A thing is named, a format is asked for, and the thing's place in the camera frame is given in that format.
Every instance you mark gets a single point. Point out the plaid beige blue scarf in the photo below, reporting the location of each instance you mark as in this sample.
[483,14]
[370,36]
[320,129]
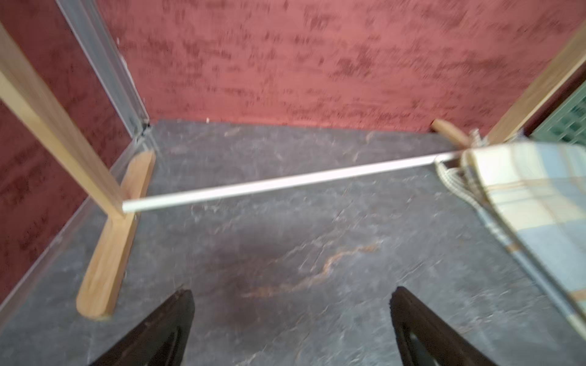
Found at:
[531,197]

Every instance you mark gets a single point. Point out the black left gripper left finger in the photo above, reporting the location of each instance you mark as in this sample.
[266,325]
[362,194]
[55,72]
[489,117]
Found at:
[160,339]

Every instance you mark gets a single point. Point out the green plastic file organizer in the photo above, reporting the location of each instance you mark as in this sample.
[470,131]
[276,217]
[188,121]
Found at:
[567,123]

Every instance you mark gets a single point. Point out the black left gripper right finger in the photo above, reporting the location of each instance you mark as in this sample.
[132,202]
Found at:
[423,338]

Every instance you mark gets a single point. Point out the wooden clothes rack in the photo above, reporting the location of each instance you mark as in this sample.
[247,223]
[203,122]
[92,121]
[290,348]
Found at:
[26,94]

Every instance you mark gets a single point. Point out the aluminium corner post left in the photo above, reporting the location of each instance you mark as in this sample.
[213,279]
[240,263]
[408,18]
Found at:
[91,31]

